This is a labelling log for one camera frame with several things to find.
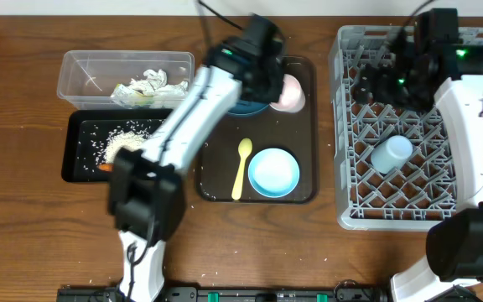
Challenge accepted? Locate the orange carrot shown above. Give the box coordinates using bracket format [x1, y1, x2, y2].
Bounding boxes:
[97, 164, 113, 172]

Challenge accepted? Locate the grey dishwasher rack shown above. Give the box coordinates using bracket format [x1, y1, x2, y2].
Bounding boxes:
[328, 24, 483, 232]

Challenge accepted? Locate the light blue plastic cup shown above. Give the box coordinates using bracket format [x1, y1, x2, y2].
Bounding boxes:
[371, 135, 413, 174]

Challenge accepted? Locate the yellow plastic spoon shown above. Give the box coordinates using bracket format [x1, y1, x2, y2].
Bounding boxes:
[231, 138, 252, 200]

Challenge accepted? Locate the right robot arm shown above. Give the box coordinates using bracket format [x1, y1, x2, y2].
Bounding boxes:
[353, 39, 483, 301]

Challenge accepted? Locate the dark brown serving tray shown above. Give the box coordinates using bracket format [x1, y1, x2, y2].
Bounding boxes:
[195, 56, 319, 204]

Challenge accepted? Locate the white tissue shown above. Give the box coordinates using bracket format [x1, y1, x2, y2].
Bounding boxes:
[129, 70, 189, 97]

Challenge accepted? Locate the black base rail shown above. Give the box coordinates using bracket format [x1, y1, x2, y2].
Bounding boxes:
[55, 280, 392, 302]

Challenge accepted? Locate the black plastic tray bin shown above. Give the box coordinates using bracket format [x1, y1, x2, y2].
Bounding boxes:
[61, 109, 171, 183]

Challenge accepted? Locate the dark blue plate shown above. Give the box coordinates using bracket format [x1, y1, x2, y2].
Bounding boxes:
[228, 101, 268, 117]

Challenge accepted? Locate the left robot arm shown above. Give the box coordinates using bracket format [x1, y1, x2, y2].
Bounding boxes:
[107, 37, 286, 301]

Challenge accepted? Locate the clear plastic waste bin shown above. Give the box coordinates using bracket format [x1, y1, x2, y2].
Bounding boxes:
[57, 50, 195, 110]

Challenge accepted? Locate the pink plastic cup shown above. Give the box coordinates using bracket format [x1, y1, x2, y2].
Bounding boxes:
[270, 74, 305, 113]

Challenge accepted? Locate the light blue bowl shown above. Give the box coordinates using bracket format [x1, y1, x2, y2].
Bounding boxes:
[248, 148, 300, 199]

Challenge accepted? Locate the white rice pile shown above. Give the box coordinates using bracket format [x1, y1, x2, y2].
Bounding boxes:
[82, 119, 167, 173]

